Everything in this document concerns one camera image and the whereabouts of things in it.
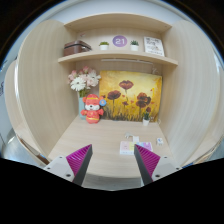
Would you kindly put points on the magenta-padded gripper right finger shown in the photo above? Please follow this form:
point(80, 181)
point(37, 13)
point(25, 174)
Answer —
point(146, 160)

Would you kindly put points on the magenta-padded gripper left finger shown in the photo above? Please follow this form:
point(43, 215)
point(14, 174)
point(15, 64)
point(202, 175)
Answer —
point(80, 160)

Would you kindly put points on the white block charger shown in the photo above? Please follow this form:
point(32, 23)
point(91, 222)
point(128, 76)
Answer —
point(160, 141)

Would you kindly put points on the pastel multicolour power strip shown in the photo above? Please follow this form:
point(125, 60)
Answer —
point(126, 147)

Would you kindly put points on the white power plug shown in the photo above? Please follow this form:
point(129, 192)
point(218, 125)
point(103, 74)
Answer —
point(128, 135)

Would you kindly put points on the small plant in white pot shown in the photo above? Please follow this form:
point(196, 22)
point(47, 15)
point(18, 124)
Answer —
point(146, 120)

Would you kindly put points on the red plush toy figure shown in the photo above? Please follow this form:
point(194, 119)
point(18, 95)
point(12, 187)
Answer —
point(92, 111)

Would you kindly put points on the pale blue vase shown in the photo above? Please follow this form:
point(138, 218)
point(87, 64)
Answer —
point(81, 106)

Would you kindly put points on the yellow poppy flower painting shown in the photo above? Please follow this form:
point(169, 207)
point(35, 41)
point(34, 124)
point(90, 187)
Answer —
point(133, 86)

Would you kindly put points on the pink and white flower bouquet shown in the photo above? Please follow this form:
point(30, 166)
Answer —
point(81, 80)

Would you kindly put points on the white light bar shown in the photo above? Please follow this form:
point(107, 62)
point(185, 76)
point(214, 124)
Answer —
point(126, 61)

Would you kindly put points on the light wooden shelf unit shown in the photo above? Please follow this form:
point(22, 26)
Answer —
point(116, 55)

